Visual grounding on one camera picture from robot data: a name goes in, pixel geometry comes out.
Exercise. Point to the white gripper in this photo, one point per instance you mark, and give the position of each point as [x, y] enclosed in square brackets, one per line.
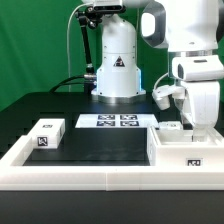
[199, 102]

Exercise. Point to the white cabinet body box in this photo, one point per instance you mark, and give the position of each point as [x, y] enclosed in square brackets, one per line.
[167, 148]

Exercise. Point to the white cabinet door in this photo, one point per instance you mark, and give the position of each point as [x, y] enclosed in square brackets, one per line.
[170, 125]

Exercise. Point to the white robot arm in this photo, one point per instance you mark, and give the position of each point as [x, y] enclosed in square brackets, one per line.
[179, 36]

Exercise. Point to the white cabinet top block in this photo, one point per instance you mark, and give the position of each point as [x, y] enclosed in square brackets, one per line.
[47, 133]

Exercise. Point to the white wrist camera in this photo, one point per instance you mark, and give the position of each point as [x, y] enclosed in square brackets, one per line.
[161, 96]

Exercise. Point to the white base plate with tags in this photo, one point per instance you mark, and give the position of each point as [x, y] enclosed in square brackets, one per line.
[116, 121]

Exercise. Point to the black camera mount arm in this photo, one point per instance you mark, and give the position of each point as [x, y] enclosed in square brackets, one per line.
[88, 18]

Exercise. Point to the overhead camera bar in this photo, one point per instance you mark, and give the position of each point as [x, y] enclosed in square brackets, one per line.
[107, 9]

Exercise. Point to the white U-shaped border frame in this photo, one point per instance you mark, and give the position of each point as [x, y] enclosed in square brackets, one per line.
[16, 175]

